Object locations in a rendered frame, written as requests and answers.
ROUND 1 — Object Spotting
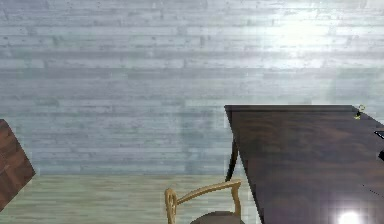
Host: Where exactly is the small gold and black object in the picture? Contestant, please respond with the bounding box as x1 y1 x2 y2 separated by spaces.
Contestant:
354 104 366 121

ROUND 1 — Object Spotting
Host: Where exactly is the dark brown wooden table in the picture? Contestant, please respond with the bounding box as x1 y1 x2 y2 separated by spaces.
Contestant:
223 104 384 224

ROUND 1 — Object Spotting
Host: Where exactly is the reddish brown wooden cabinet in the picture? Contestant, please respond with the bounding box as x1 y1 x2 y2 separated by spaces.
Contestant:
0 118 37 212

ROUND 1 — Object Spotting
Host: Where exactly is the tan wooden chair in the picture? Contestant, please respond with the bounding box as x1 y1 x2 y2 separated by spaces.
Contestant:
164 179 247 224

